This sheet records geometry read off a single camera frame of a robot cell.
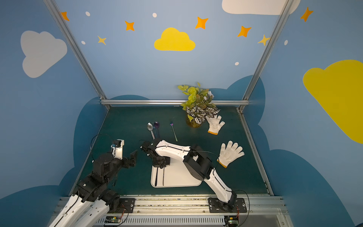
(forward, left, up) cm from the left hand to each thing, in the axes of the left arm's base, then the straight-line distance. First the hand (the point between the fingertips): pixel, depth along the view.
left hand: (129, 148), depth 75 cm
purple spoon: (-10, -18, -20) cm, 28 cm away
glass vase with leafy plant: (+34, -40, 0) cm, 52 cm away
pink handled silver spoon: (+28, -3, -19) cm, 34 cm away
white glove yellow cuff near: (+8, -62, -20) cm, 65 cm away
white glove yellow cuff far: (+33, -54, -20) cm, 66 cm away
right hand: (-1, -17, -19) cm, 25 cm away
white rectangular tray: (-8, -24, -19) cm, 32 cm away
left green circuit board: (-30, +6, -21) cm, 37 cm away
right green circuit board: (-30, -55, -20) cm, 66 cm away
